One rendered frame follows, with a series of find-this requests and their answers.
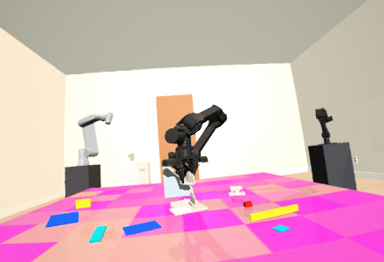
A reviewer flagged cyan flat square tile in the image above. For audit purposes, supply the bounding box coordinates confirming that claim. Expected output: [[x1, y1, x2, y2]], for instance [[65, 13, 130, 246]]
[[272, 225, 290, 232]]

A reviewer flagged small red block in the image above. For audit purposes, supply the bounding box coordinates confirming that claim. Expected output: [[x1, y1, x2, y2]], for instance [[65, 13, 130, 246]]
[[243, 201, 253, 208]]

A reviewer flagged blue flat bar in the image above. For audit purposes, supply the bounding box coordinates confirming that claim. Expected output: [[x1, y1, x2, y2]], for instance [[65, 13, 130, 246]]
[[122, 221, 161, 236]]

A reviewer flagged yellow long bar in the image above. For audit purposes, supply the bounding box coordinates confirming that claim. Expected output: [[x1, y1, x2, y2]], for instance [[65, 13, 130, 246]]
[[250, 204, 298, 221]]

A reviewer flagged cyan flat bar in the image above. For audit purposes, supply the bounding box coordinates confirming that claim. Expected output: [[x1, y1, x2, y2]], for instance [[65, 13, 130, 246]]
[[88, 225, 106, 244]]

